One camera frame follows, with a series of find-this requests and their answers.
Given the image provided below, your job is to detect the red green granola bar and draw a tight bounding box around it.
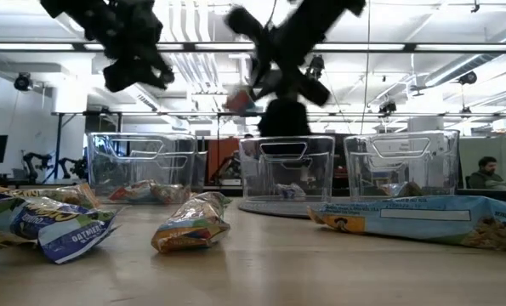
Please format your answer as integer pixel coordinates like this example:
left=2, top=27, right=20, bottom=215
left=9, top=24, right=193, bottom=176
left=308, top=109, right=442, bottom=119
left=150, top=190, right=233, bottom=255
left=150, top=182, right=193, bottom=205
left=225, top=87, right=259, bottom=116

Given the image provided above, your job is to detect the orange partition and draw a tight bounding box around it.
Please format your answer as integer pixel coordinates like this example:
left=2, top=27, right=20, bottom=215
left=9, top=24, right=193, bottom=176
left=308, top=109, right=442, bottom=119
left=207, top=138, right=242, bottom=184

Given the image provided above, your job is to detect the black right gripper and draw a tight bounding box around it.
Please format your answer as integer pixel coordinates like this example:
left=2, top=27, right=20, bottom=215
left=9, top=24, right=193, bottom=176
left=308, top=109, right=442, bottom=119
left=225, top=0, right=331, bottom=138

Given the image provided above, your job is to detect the black overhead camera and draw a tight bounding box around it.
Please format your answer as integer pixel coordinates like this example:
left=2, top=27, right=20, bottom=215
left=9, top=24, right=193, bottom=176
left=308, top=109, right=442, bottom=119
left=305, top=54, right=327, bottom=82

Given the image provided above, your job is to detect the pale green partition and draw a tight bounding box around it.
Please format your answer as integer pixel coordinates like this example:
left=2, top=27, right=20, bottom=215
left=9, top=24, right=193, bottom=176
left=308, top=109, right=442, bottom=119
left=458, top=135, right=506, bottom=188

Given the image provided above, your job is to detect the black background rack frame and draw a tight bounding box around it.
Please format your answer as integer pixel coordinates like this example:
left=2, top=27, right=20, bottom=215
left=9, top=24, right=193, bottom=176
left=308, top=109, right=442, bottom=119
left=50, top=110, right=281, bottom=184

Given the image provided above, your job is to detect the blue orange-ended granola bar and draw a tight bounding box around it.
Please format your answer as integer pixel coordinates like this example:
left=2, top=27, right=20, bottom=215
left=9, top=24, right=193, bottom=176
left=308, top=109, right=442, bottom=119
left=306, top=194, right=506, bottom=252
left=378, top=181, right=424, bottom=199

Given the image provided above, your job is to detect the thin hanging cable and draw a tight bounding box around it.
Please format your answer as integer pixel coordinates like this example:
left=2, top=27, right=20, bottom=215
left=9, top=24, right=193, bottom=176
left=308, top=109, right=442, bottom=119
left=361, top=0, right=372, bottom=136

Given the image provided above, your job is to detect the grey round mat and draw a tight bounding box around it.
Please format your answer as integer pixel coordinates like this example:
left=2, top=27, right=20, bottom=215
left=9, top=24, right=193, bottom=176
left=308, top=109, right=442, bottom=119
left=238, top=195, right=354, bottom=218

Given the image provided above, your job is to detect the clear plastic bin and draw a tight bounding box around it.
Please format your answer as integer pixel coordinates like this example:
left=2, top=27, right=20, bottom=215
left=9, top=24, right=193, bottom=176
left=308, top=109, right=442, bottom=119
left=86, top=131, right=208, bottom=205
left=344, top=129, right=461, bottom=201
left=238, top=134, right=337, bottom=203

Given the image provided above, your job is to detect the blue red-ended granola bar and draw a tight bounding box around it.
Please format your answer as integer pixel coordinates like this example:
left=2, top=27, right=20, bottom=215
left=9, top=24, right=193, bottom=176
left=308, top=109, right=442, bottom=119
left=107, top=180, right=154, bottom=203

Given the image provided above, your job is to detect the person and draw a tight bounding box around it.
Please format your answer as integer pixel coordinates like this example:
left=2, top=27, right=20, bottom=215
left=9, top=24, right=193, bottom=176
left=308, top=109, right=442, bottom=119
left=467, top=156, right=506, bottom=190

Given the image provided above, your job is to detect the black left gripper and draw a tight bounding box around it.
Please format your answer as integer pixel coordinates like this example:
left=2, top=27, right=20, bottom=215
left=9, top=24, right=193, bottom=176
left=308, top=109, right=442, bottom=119
left=82, top=0, right=176, bottom=94

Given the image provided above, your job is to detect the black ceiling track light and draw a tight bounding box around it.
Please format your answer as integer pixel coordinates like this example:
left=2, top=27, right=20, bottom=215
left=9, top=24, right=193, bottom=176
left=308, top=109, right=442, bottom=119
left=378, top=99, right=398, bottom=116
left=13, top=71, right=33, bottom=93
left=457, top=71, right=478, bottom=86

